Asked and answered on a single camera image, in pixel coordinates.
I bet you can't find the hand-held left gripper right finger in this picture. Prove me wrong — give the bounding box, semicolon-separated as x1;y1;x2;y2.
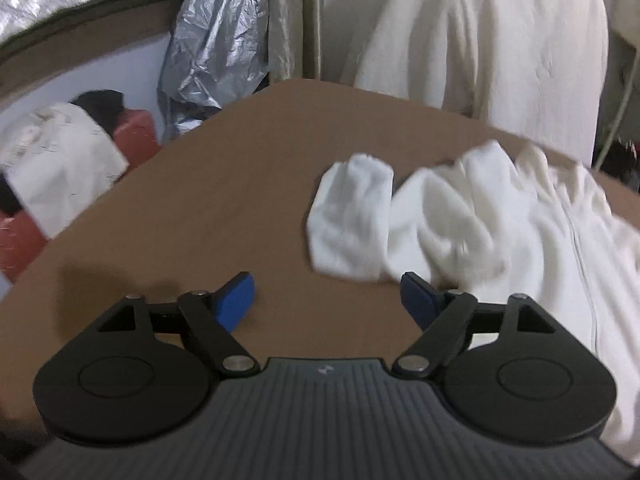
391;271;557;380

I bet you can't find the white tent with brown trim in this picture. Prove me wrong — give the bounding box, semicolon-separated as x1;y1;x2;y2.
0;0;197;128

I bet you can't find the white clothes rack pole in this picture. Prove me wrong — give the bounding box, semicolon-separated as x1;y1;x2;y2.
591;47;640;172

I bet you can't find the white fleece jacket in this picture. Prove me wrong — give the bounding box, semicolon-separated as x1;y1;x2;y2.
306;139;640;463

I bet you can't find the cream hanging coat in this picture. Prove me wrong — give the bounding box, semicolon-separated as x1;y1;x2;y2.
339;0;609;167

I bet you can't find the beige curtain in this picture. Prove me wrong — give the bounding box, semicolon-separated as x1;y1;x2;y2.
266;0;324;82

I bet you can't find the white printed bag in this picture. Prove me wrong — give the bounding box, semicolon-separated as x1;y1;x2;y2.
0;101;129;239

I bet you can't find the crumpled silver foil cover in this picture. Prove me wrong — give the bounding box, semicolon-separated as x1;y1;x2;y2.
156;0;272;144

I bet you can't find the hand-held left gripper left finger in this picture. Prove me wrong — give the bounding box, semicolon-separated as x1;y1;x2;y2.
96;272;261;379

